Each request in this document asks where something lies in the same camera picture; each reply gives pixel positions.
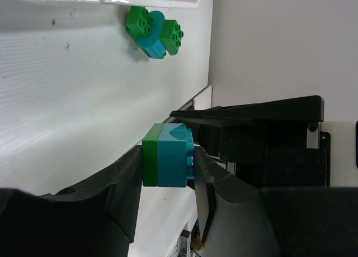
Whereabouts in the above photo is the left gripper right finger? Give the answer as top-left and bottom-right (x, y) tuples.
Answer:
(194, 146), (259, 243)

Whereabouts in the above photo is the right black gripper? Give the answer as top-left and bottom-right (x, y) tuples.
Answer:
(170, 96), (330, 188)

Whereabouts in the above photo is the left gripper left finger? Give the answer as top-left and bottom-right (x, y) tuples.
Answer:
(39, 146), (142, 245)

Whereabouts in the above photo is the green lego plate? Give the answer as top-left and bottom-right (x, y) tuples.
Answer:
(142, 123), (164, 187)

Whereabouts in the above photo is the teal rounded lego brick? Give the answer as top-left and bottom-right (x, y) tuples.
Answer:
(136, 11), (166, 59)

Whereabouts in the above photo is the green lego brick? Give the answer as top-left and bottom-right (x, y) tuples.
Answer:
(159, 20), (184, 56)
(125, 6), (154, 43)

